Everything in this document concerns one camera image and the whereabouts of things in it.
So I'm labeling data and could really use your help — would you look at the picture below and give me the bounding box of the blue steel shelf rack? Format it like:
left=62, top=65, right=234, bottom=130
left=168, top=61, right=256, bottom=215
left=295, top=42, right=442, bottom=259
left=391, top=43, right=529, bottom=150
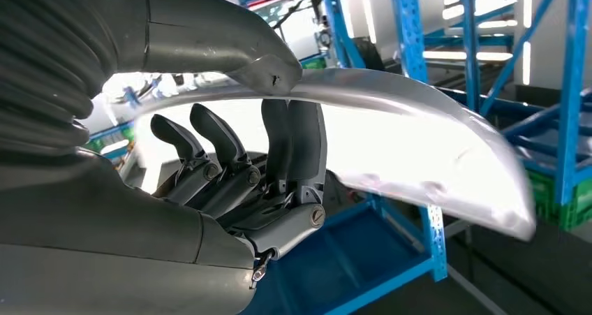
left=240, top=0, right=450, bottom=315
left=425, top=0, right=592, bottom=207

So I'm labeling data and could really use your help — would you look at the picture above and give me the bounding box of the green plastic crate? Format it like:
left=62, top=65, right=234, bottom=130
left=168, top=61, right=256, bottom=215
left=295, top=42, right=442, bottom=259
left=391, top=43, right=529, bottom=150
left=526, top=168, right=592, bottom=233

